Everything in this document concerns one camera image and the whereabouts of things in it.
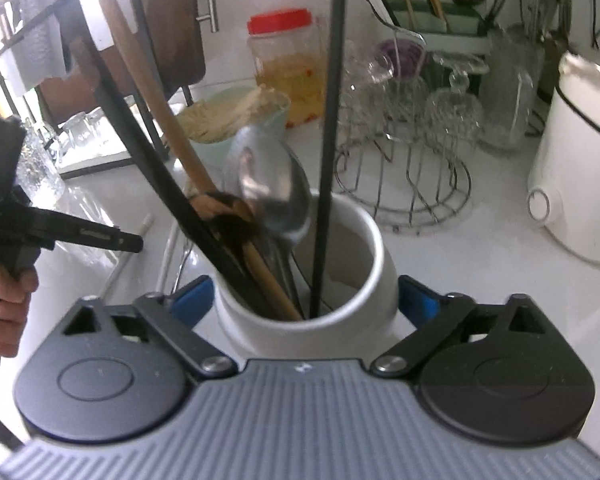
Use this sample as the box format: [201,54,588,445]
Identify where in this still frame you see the clear goblet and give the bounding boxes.
[424,55,485,148]
[347,52,431,136]

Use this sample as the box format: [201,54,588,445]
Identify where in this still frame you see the wire glass rack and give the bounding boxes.
[334,27,473,233]

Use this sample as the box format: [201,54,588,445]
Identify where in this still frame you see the green basket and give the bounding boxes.
[172,85,292,171]

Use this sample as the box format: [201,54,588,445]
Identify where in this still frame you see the small clear glass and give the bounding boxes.
[82,107,108,148]
[60,112,88,153]

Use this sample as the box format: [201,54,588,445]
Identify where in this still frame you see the patterned grey cloth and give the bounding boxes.
[10,0,68,91]

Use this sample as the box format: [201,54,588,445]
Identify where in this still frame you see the wooden cutting board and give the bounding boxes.
[55,0,221,106]

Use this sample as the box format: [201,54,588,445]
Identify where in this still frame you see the tall textured glass mug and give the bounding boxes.
[15,120,66,206]

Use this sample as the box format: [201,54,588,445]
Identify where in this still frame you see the person's left hand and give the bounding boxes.
[0,254,39,359]

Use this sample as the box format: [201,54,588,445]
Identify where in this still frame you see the copper spoon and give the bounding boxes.
[192,191,255,248]

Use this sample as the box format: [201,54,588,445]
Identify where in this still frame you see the small glasses on tray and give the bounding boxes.
[57,110,151,181]

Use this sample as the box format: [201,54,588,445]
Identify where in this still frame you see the clear glass tumbler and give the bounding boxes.
[337,42,381,131]

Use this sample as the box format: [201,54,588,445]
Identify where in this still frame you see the white electric pot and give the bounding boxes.
[526,51,600,267]

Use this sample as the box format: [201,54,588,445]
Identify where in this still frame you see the hanging kitchen utensils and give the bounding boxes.
[522,0,581,56]

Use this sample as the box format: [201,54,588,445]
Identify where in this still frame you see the black-handled utensils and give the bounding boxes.
[482,0,523,31]

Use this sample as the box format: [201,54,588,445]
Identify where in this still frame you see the black metal rack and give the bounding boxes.
[0,0,193,181]

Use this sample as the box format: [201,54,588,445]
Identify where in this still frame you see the purple cup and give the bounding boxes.
[376,37,427,81]

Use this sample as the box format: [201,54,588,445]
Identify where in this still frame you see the metal spoon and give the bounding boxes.
[224,125,312,318]

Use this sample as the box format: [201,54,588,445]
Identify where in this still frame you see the white ceramic mug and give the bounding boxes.
[214,189,400,356]

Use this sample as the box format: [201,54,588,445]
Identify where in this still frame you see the dried food sticks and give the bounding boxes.
[177,86,281,142]

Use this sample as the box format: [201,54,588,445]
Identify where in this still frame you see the black chopstick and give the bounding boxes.
[310,0,348,317]
[72,35,268,318]

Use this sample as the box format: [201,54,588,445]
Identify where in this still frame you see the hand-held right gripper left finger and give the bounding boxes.
[62,276,237,378]

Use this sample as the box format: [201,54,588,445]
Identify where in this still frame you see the glass pitcher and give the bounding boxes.
[477,30,537,156]

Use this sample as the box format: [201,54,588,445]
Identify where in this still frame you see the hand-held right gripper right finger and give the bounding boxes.
[371,275,548,377]

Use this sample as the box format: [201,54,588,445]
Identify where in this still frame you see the red-lidded plastic jar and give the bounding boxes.
[246,7,328,128]

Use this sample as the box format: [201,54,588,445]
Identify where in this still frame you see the wooden-handled utensil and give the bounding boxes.
[98,0,305,322]

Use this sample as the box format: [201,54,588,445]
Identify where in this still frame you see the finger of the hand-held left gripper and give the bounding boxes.
[27,207,145,254]

